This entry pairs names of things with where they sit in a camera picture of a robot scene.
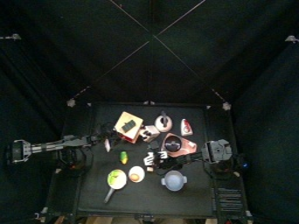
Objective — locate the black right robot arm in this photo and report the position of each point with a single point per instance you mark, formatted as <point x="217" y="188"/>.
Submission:
<point x="217" y="151"/>

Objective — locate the yellow green toy corn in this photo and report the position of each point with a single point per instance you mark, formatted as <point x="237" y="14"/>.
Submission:
<point x="123" y="157"/>

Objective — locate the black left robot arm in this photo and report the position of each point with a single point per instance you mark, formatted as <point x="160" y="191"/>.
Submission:
<point x="51" y="145"/>

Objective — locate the wooden toy toaster box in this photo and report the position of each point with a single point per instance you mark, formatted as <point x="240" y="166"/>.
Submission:
<point x="128" y="126"/>

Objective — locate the white toy block with slots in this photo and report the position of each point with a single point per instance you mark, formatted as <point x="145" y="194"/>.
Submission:
<point x="149" y="132"/>

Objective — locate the frying pan with green food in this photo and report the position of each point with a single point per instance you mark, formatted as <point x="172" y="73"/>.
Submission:
<point x="116" y="179"/>

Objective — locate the small tan sushi piece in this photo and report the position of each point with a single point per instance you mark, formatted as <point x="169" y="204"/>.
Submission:
<point x="149" y="169"/>

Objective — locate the light blue toy pot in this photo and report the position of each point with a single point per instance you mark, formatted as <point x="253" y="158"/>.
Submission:
<point x="173" y="180"/>

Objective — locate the metal frame bracket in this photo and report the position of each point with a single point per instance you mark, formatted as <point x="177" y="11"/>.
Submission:
<point x="291" y="38"/>
<point x="225" y="106"/>
<point x="13" y="37"/>
<point x="71" y="102"/>
<point x="148" y="102"/>

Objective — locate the pink toy stove tray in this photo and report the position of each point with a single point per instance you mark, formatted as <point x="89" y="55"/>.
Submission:
<point x="188" y="145"/>

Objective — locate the white toy knife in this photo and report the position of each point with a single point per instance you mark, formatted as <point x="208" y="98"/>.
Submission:
<point x="107" y="145"/>

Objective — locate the white printed label sticker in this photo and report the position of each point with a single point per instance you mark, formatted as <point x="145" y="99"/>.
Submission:
<point x="229" y="199"/>

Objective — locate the white pink toy kettle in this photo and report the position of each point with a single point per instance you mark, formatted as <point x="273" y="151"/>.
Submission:
<point x="163" y="123"/>

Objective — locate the white red toy iron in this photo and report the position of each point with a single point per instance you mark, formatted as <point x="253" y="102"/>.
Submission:
<point x="185" y="128"/>

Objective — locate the white cup orange content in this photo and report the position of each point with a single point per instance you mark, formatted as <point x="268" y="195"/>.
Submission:
<point x="136" y="174"/>

